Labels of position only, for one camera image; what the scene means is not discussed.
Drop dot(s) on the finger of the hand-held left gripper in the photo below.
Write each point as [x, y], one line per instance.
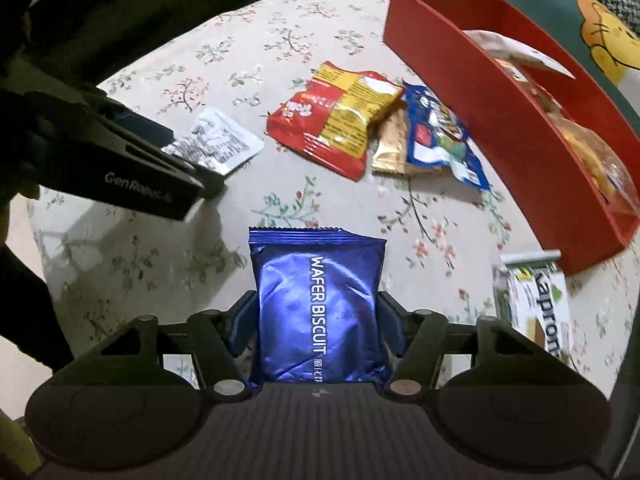
[205, 182]
[142, 125]

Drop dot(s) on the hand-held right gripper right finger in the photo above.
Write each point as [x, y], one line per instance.
[387, 320]

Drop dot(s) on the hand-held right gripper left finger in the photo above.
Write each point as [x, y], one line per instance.
[245, 320]

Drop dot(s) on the small white printed packet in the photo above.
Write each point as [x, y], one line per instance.
[220, 142]

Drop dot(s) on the blue wafer biscuit packet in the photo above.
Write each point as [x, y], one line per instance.
[315, 300]

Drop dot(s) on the red and yellow snack packet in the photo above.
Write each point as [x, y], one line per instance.
[330, 115]

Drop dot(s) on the green and white wafer packet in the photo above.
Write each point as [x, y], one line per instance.
[540, 300]

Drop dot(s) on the gold snack packet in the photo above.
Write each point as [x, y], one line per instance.
[390, 155]

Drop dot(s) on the blue colourful snack packet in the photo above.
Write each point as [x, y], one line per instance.
[440, 145]

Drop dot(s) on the red cardboard box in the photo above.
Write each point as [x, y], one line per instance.
[450, 70]

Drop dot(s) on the clear biscuit packet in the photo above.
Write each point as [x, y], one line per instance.
[607, 180]

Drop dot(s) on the clear steamed cake packet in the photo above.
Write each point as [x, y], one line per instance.
[565, 125]

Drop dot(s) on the white red-picture snack packet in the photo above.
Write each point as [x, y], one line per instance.
[515, 50]

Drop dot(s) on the floral tablecloth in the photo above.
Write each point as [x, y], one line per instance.
[225, 60]

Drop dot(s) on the teal lion print sofa cover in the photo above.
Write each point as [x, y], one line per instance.
[600, 25]

